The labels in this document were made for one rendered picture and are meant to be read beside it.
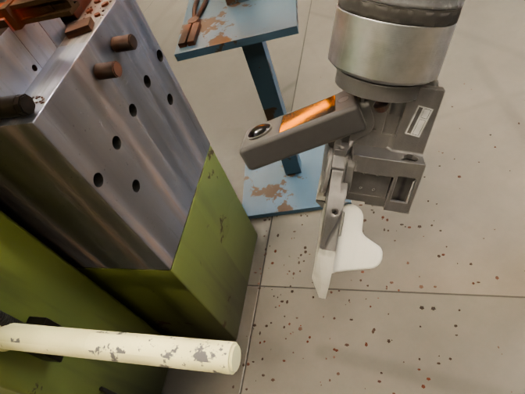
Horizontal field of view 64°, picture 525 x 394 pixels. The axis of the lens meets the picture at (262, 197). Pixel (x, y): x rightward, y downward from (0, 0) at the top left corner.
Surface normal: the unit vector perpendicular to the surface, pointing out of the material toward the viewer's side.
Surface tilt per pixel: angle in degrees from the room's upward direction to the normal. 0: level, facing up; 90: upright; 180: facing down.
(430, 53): 85
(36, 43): 90
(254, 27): 0
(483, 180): 0
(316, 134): 72
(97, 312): 90
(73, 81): 90
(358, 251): 41
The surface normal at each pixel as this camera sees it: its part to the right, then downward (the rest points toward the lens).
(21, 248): 0.95, -0.03
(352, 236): -0.06, 0.03
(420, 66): 0.36, 0.55
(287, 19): -0.26, -0.59
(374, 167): -0.13, 0.56
